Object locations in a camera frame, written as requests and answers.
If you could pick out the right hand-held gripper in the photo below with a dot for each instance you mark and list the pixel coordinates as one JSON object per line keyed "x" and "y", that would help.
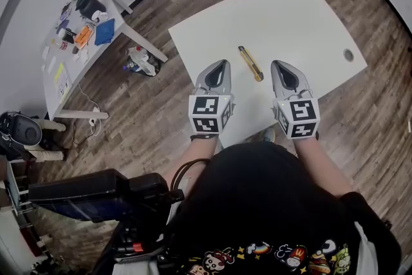
{"x": 301, "y": 116}

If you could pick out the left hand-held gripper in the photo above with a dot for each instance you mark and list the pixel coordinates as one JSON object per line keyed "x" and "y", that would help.
{"x": 206, "y": 112}

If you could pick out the yellow utility knife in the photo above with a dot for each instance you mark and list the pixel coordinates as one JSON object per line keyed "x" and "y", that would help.
{"x": 250, "y": 63}

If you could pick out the person's left forearm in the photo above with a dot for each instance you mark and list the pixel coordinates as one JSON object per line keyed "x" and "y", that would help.
{"x": 199, "y": 153}

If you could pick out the person's right forearm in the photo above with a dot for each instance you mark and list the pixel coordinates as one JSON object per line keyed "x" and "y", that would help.
{"x": 317, "y": 165}

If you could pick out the person's shoe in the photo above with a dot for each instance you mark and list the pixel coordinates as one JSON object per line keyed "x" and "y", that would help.
{"x": 267, "y": 134}

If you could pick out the white table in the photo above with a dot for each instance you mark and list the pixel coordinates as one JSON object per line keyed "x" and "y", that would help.
{"x": 273, "y": 19}

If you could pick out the black trash bin with bag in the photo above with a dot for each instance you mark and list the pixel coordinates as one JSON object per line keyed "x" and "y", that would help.
{"x": 141, "y": 61}

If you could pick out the blue cloth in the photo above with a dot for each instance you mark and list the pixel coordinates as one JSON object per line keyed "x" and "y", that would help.
{"x": 105, "y": 32}

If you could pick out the person's black printed shirt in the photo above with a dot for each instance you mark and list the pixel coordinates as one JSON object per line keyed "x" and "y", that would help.
{"x": 257, "y": 199}

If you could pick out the white cup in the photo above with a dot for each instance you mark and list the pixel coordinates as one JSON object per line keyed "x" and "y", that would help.
{"x": 98, "y": 16}

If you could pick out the white side desk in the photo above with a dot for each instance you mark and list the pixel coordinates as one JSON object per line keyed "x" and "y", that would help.
{"x": 80, "y": 71}

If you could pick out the orange box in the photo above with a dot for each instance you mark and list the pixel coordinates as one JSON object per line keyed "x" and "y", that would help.
{"x": 83, "y": 36}

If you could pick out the black kettle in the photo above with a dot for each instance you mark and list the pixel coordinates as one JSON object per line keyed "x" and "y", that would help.
{"x": 91, "y": 6}

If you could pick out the black small box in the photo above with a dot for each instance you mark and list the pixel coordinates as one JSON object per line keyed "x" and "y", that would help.
{"x": 69, "y": 35}

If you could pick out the yellow paper sheet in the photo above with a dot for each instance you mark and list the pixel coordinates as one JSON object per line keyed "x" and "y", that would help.
{"x": 59, "y": 72}

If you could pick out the black grey bag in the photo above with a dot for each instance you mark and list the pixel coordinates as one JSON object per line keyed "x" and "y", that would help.
{"x": 22, "y": 132}

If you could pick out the white metal shelf rack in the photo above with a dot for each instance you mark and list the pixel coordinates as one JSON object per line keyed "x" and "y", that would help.
{"x": 14, "y": 190}

